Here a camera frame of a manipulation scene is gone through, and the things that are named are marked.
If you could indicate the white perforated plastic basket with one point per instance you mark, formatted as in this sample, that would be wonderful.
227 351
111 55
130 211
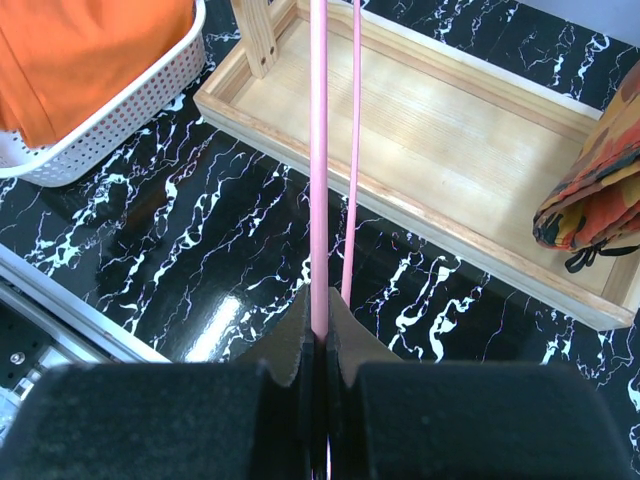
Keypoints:
96 138

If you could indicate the wooden clothes rack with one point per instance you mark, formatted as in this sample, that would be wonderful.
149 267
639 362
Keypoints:
454 149

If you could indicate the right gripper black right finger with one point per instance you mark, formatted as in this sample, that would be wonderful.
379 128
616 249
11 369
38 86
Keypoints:
396 419

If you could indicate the pink wire hanger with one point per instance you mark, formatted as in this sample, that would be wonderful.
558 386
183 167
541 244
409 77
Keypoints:
320 313

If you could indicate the aluminium mounting rail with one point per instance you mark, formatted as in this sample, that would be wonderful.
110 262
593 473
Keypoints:
69 331

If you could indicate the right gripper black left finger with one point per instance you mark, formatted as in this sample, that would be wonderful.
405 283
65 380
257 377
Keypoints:
243 419

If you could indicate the camouflage orange trousers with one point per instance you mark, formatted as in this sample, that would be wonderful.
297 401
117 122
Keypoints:
597 202

